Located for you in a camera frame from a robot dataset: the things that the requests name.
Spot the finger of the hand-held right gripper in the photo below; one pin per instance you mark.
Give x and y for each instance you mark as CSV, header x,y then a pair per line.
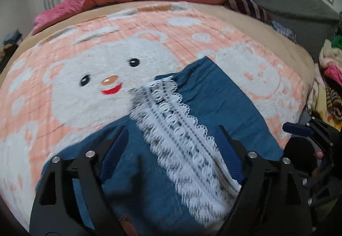
x,y
296,129

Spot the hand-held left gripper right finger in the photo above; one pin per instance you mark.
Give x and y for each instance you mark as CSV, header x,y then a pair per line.
x,y
236,166

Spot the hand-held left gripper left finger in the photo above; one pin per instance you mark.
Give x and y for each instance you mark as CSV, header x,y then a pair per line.
x,y
113,157

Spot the blue denim pants lace trim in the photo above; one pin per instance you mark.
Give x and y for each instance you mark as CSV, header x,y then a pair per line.
x,y
219,97

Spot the person's right hand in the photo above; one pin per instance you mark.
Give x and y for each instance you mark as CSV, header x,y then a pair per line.
x,y
319,155

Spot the orange bear printed blanket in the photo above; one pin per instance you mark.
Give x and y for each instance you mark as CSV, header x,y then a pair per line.
x,y
93,107

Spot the pile of colourful clothes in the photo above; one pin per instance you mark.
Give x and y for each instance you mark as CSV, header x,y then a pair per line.
x,y
330,75

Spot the bed with tan sheet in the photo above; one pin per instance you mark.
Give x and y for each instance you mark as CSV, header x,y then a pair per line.
x,y
267,35

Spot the blue white patterned cloth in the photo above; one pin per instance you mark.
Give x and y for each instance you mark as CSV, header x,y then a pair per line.
x,y
284,30

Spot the dark striped cloth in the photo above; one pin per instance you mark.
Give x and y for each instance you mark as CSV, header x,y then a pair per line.
x,y
248,6

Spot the stack of folded clothes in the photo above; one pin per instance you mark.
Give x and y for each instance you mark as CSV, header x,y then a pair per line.
x,y
10,39

